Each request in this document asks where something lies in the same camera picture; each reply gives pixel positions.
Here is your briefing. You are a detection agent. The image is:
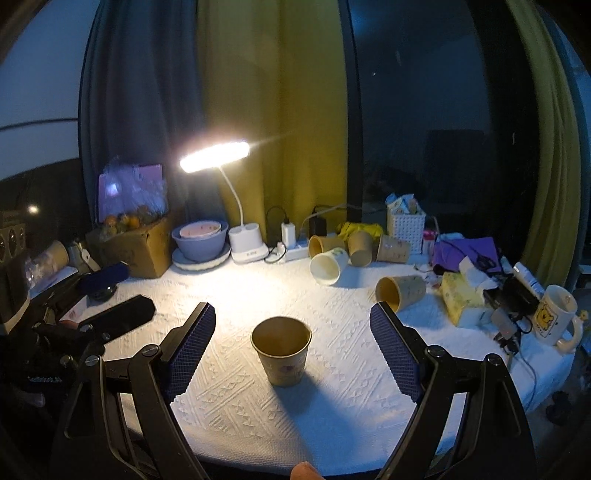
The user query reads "white bear print mug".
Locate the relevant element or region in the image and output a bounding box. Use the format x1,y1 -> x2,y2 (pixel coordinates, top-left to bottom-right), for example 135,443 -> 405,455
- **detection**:
534,284 -> 584,354

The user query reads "white desk lamp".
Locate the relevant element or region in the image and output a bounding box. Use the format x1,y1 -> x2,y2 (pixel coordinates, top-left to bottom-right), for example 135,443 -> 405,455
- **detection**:
179,141 -> 270,265

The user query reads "clear plastic jar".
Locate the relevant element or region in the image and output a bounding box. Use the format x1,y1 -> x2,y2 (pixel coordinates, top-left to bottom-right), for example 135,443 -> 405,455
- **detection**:
22,240 -> 70,289

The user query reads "white tube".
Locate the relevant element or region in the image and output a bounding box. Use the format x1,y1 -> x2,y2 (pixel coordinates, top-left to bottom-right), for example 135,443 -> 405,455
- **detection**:
512,261 -> 546,296

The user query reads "white woven basket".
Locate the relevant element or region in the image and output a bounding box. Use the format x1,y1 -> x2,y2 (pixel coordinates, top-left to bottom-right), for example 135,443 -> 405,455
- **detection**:
386,194 -> 426,254

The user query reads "grey bowl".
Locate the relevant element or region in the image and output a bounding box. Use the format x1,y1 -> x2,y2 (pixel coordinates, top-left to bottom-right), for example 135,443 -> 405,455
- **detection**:
171,220 -> 230,260

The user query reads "tan paper cup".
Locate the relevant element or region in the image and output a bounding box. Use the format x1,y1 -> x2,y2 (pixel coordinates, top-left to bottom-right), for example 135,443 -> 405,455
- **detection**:
374,274 -> 427,313
347,230 -> 375,268
376,234 -> 411,265
250,316 -> 313,387
308,234 -> 346,258

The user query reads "yellow curtain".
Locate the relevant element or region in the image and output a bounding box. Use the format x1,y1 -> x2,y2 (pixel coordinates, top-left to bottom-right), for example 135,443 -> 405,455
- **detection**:
505,0 -> 583,289
194,0 -> 350,241

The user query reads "yellow tissue pack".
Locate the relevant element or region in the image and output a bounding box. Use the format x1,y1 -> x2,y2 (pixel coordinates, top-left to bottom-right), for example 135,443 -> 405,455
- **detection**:
438,257 -> 499,328

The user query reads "yellow cloth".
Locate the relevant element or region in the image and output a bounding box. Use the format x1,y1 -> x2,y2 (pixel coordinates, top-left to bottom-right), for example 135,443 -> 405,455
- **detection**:
336,222 -> 386,241

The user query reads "cardboard box with fruit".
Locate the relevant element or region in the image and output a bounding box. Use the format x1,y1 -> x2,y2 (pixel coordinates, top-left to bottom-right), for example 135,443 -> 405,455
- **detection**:
86,213 -> 175,280

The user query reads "white plate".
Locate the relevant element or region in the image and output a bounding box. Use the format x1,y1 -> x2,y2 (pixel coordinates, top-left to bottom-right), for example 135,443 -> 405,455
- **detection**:
172,244 -> 232,271

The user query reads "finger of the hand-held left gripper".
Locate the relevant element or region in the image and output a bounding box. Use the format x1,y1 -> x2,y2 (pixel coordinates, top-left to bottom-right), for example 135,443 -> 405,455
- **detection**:
78,294 -> 156,334
76,261 -> 131,297

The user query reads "purple gift bag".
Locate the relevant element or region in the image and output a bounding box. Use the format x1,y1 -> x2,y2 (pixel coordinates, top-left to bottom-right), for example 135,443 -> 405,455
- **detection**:
97,162 -> 168,222

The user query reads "white power strip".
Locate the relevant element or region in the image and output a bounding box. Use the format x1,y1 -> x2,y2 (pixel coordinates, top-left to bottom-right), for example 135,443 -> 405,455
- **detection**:
269,240 -> 311,264

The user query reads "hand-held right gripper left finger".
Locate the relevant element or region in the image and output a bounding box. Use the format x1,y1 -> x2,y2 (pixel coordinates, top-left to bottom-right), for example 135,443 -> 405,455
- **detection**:
51,302 -> 218,480

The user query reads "white paper cup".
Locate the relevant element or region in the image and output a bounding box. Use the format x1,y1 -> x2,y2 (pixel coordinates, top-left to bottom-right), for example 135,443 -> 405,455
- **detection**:
309,247 -> 350,287

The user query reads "black cable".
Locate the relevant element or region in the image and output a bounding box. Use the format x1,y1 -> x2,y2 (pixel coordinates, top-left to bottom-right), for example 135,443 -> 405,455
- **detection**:
264,206 -> 291,266

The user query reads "white textured tablecloth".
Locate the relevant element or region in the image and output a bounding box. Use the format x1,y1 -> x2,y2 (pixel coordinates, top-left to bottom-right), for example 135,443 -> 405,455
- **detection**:
60,258 -> 578,478

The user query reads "black pouch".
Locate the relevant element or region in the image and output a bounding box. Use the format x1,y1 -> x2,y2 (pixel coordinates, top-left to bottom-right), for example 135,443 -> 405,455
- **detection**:
489,275 -> 541,324

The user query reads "dark grey curtain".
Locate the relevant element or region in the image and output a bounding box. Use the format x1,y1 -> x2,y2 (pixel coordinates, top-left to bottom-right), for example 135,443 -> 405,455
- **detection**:
79,0 -> 204,232

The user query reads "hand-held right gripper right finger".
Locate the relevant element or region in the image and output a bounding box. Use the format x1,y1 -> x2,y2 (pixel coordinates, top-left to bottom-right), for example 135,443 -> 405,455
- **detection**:
369,301 -> 539,480

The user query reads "purple cloth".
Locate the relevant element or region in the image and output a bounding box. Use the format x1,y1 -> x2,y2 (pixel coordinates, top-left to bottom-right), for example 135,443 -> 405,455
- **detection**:
433,237 -> 503,276

